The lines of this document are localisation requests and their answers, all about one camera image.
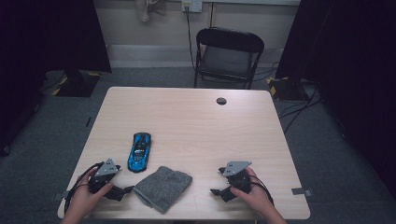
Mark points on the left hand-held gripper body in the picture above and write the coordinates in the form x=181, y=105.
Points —
x=99, y=182

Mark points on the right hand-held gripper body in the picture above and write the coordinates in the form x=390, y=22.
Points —
x=239, y=182

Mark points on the blue toy car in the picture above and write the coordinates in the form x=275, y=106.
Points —
x=139, y=152

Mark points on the grey knitted cloth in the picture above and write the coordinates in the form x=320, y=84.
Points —
x=163, y=188

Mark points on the person's right hand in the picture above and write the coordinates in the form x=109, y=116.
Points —
x=257, y=196

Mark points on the person's left hand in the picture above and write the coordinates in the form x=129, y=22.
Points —
x=82, y=200

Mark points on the grey tape strip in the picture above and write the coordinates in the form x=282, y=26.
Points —
x=59, y=196
x=301, y=191

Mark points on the black stand base yellow tape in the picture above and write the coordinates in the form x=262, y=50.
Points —
x=77, y=84
x=285, y=88

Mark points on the black folding chair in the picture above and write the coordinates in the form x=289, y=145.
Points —
x=229, y=59

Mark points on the black curtain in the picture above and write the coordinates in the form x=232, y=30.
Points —
x=351, y=62
x=46, y=37

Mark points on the beige hanging cloth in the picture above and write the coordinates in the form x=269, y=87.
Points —
x=148, y=9

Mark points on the white wall socket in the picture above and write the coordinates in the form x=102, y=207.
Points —
x=192, y=5

